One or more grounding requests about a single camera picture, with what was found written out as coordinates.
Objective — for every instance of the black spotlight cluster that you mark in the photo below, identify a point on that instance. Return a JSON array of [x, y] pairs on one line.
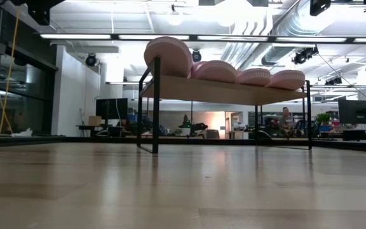
[[334, 81], [303, 55]]

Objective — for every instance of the black computer monitor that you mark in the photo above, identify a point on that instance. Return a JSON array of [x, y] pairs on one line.
[[111, 108], [357, 111]]

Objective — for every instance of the green plant in blue pot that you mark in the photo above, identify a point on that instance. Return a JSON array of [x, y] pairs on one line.
[[324, 122]]

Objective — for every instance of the person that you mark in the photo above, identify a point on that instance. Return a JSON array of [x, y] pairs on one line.
[[286, 121]]

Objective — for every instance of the brown cardboard box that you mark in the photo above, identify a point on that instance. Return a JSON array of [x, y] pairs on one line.
[[94, 121]]

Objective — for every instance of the white plastic bag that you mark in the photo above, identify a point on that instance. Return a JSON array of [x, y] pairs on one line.
[[22, 133]]

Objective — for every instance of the overhead strip light bar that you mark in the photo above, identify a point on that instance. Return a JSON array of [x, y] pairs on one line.
[[195, 38]]

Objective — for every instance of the black office desk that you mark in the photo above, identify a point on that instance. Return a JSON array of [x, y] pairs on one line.
[[361, 133], [100, 128]]

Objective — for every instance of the white globe ceiling lamp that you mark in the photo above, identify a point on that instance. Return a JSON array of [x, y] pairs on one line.
[[175, 18]]

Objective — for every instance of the green plant in white pot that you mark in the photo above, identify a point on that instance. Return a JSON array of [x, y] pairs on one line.
[[185, 125]]

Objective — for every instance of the silver ventilation duct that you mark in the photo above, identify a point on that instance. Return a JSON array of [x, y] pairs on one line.
[[284, 31]]

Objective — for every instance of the black table edge rail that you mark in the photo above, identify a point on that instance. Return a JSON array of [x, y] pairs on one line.
[[43, 140]]

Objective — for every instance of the wooden shelf with black frame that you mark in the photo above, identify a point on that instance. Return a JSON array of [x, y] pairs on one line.
[[218, 92]]

